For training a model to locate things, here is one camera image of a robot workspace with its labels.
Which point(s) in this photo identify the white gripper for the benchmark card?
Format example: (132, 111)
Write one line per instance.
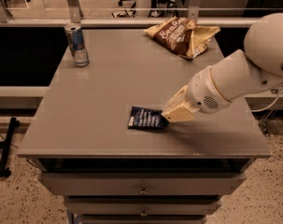
(201, 92)

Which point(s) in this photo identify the blue rxbar wrapper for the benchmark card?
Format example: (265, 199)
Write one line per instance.
(142, 118)

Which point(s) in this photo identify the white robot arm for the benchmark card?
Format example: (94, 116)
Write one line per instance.
(256, 68)

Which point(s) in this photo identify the redbull can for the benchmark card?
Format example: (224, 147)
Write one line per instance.
(76, 44)

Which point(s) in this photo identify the brown yellow chip bag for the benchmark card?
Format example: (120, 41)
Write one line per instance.
(182, 36)

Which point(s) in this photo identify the top drawer with knob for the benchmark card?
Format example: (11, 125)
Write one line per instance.
(141, 184)

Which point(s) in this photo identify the drawer with knob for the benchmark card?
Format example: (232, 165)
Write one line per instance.
(150, 207)
(141, 184)

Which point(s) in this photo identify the grey drawer cabinet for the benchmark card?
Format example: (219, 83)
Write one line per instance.
(81, 126)

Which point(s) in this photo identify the black stand leg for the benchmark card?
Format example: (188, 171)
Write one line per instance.
(4, 170)

